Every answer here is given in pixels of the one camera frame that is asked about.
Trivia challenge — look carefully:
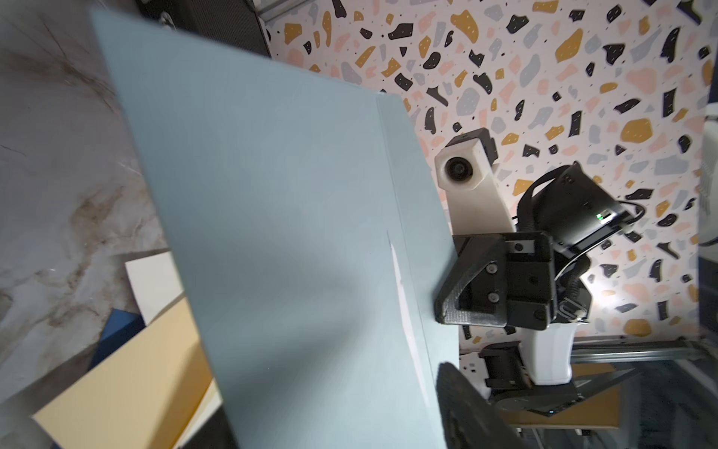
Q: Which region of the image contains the black briefcase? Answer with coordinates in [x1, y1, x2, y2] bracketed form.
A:
[136, 0, 270, 57]

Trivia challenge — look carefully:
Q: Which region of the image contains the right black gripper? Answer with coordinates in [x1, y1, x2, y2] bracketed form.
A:
[435, 232, 557, 330]

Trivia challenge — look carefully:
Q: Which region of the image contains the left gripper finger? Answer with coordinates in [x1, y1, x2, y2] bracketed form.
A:
[436, 363, 525, 449]

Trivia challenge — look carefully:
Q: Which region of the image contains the light teal envelope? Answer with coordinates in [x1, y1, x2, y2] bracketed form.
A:
[92, 9, 459, 448]

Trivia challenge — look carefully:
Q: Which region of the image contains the cream envelope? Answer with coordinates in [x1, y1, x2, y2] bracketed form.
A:
[125, 252, 223, 448]

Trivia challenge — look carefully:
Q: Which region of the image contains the yellow envelope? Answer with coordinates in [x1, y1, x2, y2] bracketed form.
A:
[33, 299, 213, 448]

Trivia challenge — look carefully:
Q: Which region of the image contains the dark blue envelope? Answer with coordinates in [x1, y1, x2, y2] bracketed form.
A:
[49, 308, 147, 449]

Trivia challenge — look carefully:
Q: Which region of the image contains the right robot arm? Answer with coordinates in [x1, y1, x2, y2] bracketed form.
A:
[435, 164, 638, 417]

